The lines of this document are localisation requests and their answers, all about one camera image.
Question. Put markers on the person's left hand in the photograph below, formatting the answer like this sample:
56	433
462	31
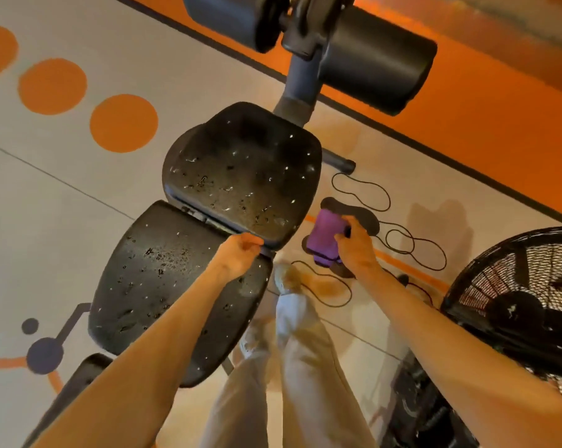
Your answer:
234	257

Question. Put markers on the black bench seat pad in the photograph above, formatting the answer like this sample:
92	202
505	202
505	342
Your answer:
246	174

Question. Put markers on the person's right fingers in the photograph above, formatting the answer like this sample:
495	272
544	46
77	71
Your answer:
348	230

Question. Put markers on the person's beige trousers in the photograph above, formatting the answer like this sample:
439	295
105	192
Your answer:
304	377

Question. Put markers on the person's right forearm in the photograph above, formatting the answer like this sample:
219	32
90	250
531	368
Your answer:
467	368

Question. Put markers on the person's right hand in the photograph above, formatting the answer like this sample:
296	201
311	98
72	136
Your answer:
358	254

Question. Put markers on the black bench foot bar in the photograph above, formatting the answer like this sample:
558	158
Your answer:
339	160

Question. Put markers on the person's left forearm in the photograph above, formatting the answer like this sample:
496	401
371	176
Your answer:
141	363

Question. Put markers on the white shoe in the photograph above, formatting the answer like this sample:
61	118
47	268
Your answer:
286	277
255	338

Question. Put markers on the black caged fan wheel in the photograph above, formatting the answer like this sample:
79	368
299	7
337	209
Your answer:
518	303

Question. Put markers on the purple spray bottle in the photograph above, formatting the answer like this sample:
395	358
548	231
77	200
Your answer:
323	237

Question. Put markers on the black exercise machine base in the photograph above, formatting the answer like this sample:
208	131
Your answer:
425	410

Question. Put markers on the black bench back pad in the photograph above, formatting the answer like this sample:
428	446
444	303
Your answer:
155	284

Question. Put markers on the black bench frame rail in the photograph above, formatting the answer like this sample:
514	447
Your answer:
68	394

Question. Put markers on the person's left fingers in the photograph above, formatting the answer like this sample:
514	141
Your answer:
252	243

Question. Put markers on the black foam roller pad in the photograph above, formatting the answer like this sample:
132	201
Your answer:
236	18
379	58

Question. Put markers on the grey bench frame post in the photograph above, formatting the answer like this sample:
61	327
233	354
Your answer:
302	86

